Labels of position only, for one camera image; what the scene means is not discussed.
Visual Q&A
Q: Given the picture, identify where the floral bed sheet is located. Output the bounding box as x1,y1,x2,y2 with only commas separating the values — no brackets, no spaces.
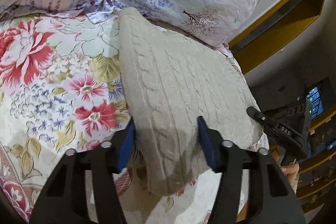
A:
0,2,271,224

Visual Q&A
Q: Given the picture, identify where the blue lit screen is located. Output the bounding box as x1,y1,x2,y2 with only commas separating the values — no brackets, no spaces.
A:
306,84,324,119

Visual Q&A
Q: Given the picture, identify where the beige cable-knit sweater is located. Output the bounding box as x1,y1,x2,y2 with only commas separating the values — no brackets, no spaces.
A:
118,8,263,196

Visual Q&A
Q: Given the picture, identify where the wooden bed headboard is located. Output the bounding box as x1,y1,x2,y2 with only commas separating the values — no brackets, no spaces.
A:
229,0,325,75

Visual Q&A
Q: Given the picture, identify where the person's right hand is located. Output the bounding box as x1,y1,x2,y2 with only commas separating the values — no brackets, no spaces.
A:
272,151,299,193

